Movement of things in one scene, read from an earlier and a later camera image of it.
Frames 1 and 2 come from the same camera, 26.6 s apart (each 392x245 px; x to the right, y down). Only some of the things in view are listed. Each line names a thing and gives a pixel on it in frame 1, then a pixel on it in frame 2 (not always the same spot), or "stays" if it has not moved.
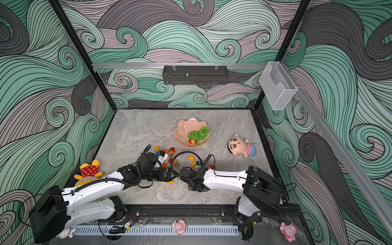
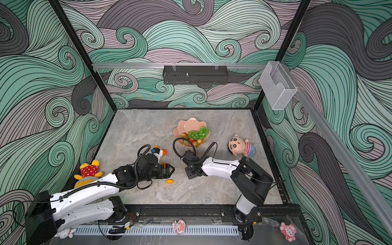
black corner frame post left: (77, 41) stays
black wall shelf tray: (195, 75) stays
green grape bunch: (197, 135) stays
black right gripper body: (192, 187) → (190, 172)
